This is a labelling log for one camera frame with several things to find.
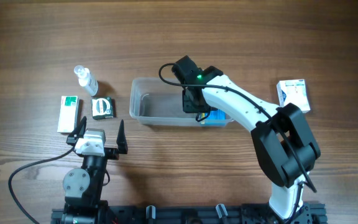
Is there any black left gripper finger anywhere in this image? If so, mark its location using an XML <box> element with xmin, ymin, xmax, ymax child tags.
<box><xmin>116</xmin><ymin>120</ymin><xmax>128</xmax><ymax>154</ymax></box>
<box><xmin>69</xmin><ymin>116</ymin><xmax>87</xmax><ymax>138</ymax></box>

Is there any blue lozenge box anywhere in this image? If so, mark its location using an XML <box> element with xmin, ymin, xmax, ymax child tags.
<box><xmin>200</xmin><ymin>110</ymin><xmax>227</xmax><ymax>126</ymax></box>

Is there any green balm box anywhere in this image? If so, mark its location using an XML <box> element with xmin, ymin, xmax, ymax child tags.
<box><xmin>91</xmin><ymin>96</ymin><xmax>114</xmax><ymax>120</ymax></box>

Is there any white plaster box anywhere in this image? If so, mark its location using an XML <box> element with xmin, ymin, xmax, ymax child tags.
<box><xmin>277</xmin><ymin>79</ymin><xmax>311</xmax><ymax>113</ymax></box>

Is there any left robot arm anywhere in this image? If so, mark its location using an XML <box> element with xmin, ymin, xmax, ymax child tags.
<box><xmin>60</xmin><ymin>117</ymin><xmax>128</xmax><ymax>224</ymax></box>

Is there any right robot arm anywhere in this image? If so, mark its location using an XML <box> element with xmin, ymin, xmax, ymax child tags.
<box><xmin>172</xmin><ymin>65</ymin><xmax>321</xmax><ymax>223</ymax></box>

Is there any clear plastic container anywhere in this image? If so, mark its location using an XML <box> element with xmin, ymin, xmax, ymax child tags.
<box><xmin>129</xmin><ymin>77</ymin><xmax>234</xmax><ymax>127</ymax></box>

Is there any white green medicine box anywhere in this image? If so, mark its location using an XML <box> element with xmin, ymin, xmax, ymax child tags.
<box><xmin>57</xmin><ymin>96</ymin><xmax>79</xmax><ymax>134</ymax></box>

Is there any white spray bottle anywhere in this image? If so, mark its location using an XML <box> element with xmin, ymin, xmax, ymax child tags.
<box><xmin>73</xmin><ymin>65</ymin><xmax>98</xmax><ymax>97</ymax></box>

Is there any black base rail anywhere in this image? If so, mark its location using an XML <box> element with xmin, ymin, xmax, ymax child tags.
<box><xmin>50</xmin><ymin>203</ymin><xmax>326</xmax><ymax>224</ymax></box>

